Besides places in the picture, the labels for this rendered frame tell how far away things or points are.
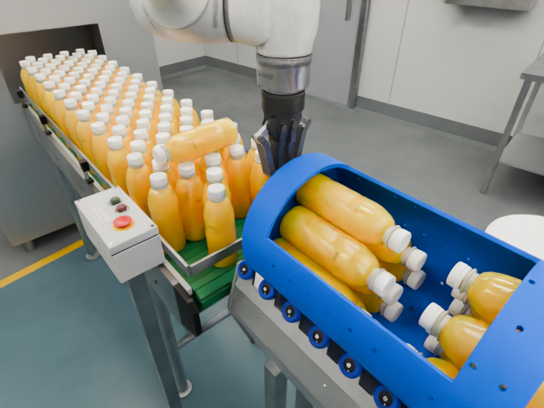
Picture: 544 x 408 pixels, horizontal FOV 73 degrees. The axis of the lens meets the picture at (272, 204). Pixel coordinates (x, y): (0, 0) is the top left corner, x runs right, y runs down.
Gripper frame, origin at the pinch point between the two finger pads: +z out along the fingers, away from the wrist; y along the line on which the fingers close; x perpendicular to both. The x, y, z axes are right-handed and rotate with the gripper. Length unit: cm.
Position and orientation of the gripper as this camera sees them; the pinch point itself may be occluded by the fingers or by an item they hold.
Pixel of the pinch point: (281, 187)
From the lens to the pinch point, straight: 73.9
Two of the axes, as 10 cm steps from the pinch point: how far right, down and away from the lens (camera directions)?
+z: 0.0, 8.1, 5.9
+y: -7.6, 3.8, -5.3
